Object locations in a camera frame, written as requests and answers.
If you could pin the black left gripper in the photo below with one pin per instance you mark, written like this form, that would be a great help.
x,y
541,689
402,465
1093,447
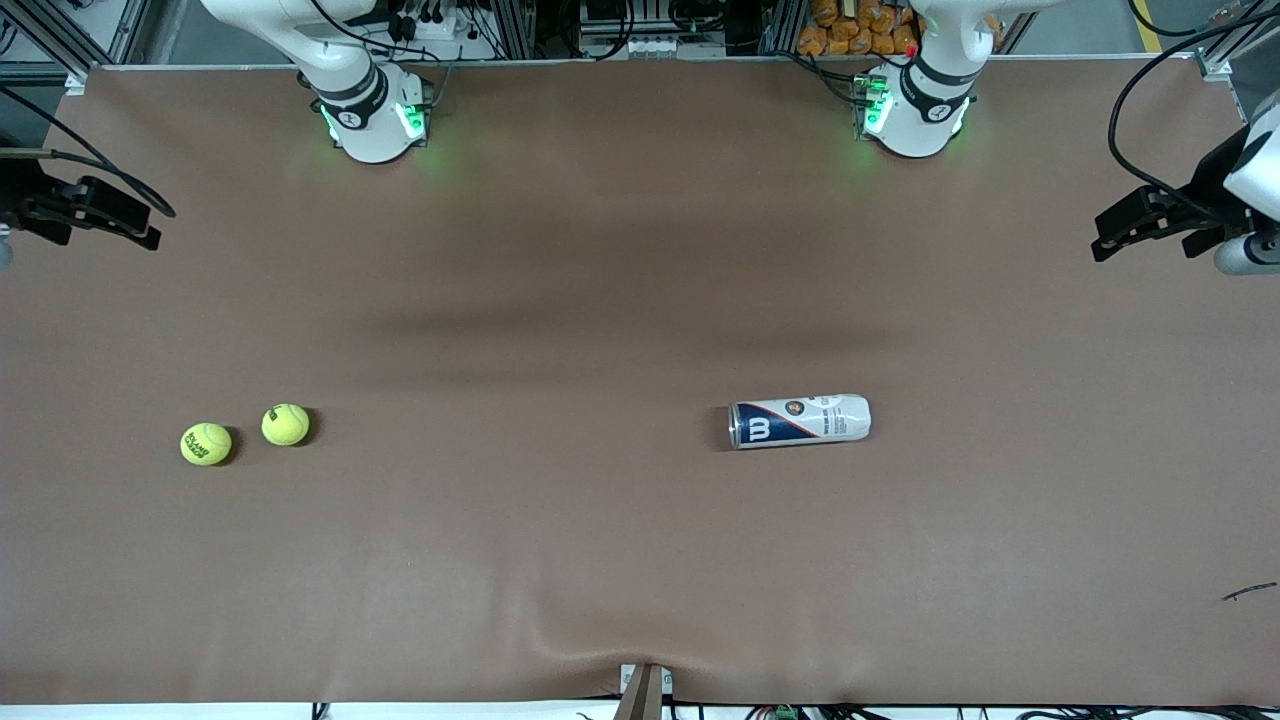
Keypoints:
x,y
1207,190

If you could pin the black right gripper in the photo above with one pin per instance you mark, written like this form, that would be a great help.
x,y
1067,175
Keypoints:
x,y
20,195

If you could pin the yellow tennis ball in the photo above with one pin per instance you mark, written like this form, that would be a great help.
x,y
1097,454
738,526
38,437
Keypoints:
x,y
285,425
205,444

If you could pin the white blue tennis ball can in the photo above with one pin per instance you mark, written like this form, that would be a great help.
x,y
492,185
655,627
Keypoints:
x,y
830,420

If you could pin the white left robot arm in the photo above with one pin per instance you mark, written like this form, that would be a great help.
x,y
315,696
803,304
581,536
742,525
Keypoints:
x,y
920,120

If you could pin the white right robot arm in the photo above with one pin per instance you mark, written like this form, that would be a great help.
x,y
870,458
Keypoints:
x,y
370,130

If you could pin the orange packaged goods pile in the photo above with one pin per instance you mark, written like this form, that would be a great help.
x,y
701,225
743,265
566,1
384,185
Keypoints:
x,y
812,42

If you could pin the white power strip with plugs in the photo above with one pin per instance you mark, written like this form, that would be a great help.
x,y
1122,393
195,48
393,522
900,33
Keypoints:
x,y
450,45

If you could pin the white socket strip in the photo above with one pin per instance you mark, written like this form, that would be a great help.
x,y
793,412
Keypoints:
x,y
670,47

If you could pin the brown table mat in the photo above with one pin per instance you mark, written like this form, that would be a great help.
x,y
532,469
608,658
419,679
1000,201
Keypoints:
x,y
640,550

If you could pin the green terminal connector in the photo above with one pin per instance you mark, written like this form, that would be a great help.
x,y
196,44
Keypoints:
x,y
785,713

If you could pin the aluminium frame profile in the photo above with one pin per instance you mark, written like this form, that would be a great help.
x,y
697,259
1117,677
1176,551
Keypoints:
x,y
520,25
780,25
60,40
1215,65

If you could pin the table edge clamp bracket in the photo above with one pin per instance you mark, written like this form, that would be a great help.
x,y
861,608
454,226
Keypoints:
x,y
645,695

